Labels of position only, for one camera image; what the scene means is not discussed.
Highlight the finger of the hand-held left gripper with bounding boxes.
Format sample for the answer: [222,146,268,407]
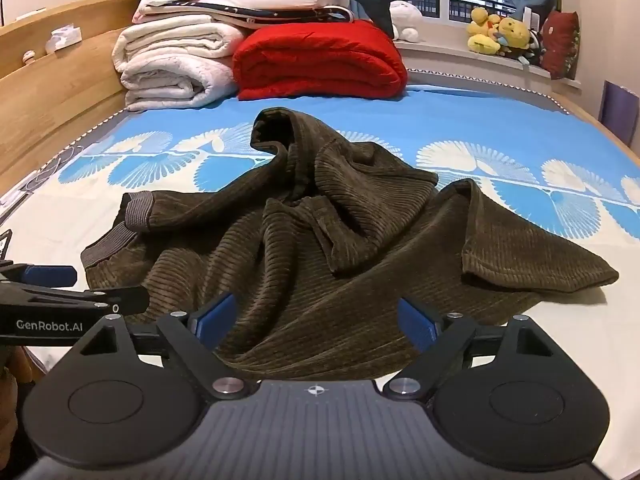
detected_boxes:
[0,286,151,317]
[0,260,79,292]

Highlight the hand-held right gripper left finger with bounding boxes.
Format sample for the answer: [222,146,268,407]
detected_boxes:
[75,292,257,402]

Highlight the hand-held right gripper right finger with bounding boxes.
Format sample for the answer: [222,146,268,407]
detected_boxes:
[382,296,568,402]

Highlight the brown corduroy pants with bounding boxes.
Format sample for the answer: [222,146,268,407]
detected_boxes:
[81,106,621,382]

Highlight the blue white printed bed sheet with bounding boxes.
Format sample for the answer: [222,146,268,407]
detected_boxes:
[0,82,640,461]

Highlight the white folded blanket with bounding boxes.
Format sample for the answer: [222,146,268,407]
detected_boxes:
[112,14,247,112]

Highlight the tissue packet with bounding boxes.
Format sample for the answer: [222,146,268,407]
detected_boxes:
[45,24,84,56]

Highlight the white window sill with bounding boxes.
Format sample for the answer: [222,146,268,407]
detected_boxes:
[394,39,583,92]

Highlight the red folded quilt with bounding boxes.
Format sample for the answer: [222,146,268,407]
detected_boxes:
[232,20,408,102]

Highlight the yellow plush toy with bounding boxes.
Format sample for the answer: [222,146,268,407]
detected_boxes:
[466,6,504,57]
[495,17,532,59]

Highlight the white plush toy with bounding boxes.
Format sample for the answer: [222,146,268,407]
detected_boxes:
[387,0,427,44]

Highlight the red cushion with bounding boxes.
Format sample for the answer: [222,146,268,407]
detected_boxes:
[541,9,582,82]

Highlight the white cable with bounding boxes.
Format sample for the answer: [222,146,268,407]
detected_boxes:
[0,145,87,212]

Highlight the wooden bed frame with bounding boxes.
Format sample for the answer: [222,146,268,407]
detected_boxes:
[0,0,640,196]

